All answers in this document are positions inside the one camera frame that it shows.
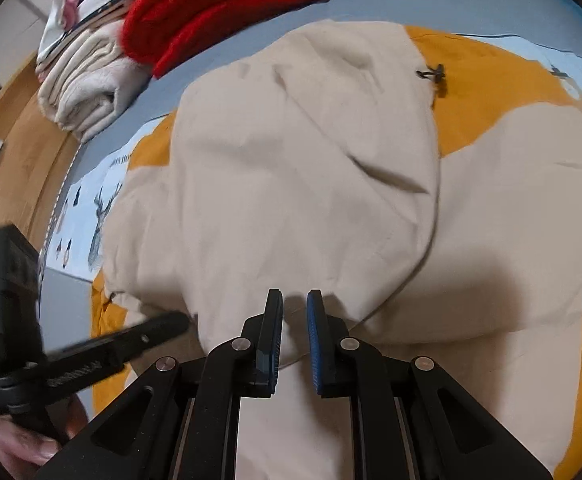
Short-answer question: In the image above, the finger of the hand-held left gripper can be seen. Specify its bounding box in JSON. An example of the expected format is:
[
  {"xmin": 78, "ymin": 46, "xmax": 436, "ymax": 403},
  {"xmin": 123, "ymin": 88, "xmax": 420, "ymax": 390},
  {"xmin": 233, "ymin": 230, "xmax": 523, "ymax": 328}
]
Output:
[{"xmin": 41, "ymin": 311, "xmax": 189, "ymax": 401}]

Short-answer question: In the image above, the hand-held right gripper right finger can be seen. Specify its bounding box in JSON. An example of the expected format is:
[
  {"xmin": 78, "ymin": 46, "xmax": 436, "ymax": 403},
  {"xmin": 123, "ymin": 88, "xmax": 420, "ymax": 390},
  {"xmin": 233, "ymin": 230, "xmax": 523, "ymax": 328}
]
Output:
[{"xmin": 307, "ymin": 290, "xmax": 554, "ymax": 480}]

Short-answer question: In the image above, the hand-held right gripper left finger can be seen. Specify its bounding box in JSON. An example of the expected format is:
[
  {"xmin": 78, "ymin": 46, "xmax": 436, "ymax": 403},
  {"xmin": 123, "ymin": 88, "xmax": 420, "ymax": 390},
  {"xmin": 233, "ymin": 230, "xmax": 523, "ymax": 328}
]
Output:
[{"xmin": 36, "ymin": 288, "xmax": 284, "ymax": 480}]

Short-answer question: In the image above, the beige and mustard hooded jacket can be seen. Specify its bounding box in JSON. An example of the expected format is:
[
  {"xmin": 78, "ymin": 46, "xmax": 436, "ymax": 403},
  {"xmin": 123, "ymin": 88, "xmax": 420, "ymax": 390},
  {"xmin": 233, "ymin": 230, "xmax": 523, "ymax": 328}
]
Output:
[{"xmin": 90, "ymin": 19, "xmax": 582, "ymax": 480}]

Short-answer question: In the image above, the person's left hand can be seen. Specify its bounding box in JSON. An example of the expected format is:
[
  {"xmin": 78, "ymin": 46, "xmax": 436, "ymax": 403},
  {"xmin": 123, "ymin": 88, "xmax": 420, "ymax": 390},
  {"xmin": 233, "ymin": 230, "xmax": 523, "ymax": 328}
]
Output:
[{"xmin": 0, "ymin": 395, "xmax": 89, "ymax": 468}]

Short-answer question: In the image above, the wooden bed headboard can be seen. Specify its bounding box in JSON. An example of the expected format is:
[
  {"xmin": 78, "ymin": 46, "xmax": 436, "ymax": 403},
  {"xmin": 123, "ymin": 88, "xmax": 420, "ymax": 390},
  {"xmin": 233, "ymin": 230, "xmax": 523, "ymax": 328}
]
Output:
[{"xmin": 0, "ymin": 50, "xmax": 84, "ymax": 281}]

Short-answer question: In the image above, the cream folded blanket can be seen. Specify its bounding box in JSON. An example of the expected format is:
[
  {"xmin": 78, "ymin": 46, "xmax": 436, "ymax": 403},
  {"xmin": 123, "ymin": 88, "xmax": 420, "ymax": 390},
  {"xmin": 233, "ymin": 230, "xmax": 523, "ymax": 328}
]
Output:
[{"xmin": 37, "ymin": 27, "xmax": 153, "ymax": 144}]

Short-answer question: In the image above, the red folded blanket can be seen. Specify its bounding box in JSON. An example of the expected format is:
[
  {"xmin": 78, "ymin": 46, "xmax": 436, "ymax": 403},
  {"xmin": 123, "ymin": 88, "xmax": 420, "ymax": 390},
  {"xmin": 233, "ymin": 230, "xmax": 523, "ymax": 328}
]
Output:
[{"xmin": 121, "ymin": 0, "xmax": 349, "ymax": 79}]

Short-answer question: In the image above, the bed with grey sheet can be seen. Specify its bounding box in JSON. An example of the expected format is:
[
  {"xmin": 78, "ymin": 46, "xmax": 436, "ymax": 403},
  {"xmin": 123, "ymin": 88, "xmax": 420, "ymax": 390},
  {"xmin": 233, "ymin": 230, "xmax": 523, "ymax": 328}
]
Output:
[{"xmin": 36, "ymin": 0, "xmax": 582, "ymax": 411}]

